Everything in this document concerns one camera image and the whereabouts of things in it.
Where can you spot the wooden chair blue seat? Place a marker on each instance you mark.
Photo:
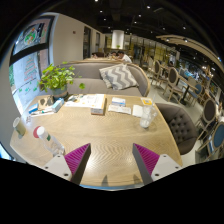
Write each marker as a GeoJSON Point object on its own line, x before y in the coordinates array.
{"type": "Point", "coordinates": [213, 147]}

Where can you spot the grey chevron pillow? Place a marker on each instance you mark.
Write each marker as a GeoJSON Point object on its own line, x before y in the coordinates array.
{"type": "Point", "coordinates": [118, 77]}

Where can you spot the wooden chair brown back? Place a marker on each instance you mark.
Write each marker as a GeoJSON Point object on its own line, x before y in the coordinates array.
{"type": "Point", "coordinates": [207, 117]}

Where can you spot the grey tufted armchair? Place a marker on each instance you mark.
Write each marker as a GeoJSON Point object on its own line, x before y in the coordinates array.
{"type": "Point", "coordinates": [181, 126]}

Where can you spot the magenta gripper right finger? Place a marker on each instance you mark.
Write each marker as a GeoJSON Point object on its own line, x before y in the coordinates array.
{"type": "Point", "coordinates": [152, 166]}

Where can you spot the yellow white card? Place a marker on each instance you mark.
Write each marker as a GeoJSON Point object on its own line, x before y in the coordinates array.
{"type": "Point", "coordinates": [146, 101]}

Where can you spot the potted green plant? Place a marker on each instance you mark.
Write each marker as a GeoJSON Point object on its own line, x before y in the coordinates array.
{"type": "Point", "coordinates": [56, 78]}

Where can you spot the small blue white box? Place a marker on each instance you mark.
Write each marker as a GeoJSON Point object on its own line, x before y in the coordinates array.
{"type": "Point", "coordinates": [118, 101]}

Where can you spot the wooden chair grey back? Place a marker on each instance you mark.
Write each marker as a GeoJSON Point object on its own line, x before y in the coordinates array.
{"type": "Point", "coordinates": [172, 86]}

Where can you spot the open white booklet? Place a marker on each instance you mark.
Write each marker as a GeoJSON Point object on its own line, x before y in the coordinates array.
{"type": "Point", "coordinates": [86, 100]}

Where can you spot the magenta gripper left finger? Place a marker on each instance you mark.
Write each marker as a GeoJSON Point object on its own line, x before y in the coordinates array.
{"type": "Point", "coordinates": [71, 166]}

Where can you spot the white paper sheet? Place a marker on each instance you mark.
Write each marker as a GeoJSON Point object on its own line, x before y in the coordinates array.
{"type": "Point", "coordinates": [119, 109]}

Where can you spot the clear plastic water bottle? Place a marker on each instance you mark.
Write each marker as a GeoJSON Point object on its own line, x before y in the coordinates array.
{"type": "Point", "coordinates": [49, 141]}

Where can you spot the grey curved sofa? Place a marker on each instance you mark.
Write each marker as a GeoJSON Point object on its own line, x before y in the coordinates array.
{"type": "Point", "coordinates": [90, 80]}

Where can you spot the person in white shirt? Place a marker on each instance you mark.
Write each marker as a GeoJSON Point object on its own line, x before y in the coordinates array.
{"type": "Point", "coordinates": [123, 57]}

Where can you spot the clear plastic cup with straw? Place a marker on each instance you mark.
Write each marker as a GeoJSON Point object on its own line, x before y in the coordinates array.
{"type": "Point", "coordinates": [148, 115]}

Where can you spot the blue tissue pack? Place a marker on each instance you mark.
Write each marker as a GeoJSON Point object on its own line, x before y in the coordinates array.
{"type": "Point", "coordinates": [57, 105]}

